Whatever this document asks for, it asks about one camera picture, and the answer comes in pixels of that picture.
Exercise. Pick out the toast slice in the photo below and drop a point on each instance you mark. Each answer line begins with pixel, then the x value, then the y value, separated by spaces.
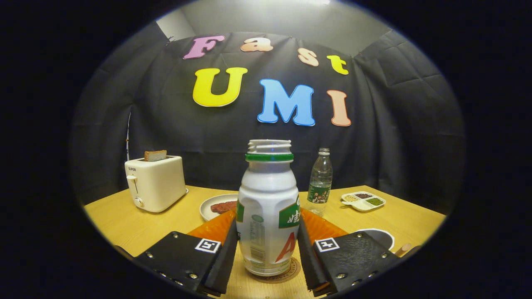
pixel 155 155

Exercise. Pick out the red meat slice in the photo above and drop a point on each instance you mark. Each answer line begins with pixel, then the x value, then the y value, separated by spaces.
pixel 223 206

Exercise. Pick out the clear plastic water bottle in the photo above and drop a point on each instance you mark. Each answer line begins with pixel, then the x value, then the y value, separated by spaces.
pixel 320 182

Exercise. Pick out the black backdrop cloth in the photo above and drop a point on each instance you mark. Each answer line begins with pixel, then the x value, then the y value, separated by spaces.
pixel 374 145

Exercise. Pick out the white juice bottle green label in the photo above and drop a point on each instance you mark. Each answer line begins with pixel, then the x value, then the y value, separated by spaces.
pixel 266 195

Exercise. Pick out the round cork coaster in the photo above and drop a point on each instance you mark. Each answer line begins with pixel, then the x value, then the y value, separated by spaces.
pixel 294 272

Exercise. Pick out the white divided dish with beans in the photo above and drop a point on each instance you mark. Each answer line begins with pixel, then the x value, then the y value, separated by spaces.
pixel 362 206

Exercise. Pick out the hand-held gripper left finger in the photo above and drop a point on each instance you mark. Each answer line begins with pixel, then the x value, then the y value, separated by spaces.
pixel 222 265

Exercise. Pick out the round white plate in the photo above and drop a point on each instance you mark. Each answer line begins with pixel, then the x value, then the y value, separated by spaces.
pixel 206 207

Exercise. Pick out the cream toaster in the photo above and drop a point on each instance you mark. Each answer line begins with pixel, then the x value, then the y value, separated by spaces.
pixel 160 182

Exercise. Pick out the wooden table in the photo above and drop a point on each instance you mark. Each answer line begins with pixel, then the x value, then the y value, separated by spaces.
pixel 124 224

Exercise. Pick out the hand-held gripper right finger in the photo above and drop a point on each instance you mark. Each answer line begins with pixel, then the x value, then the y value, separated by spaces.
pixel 307 261

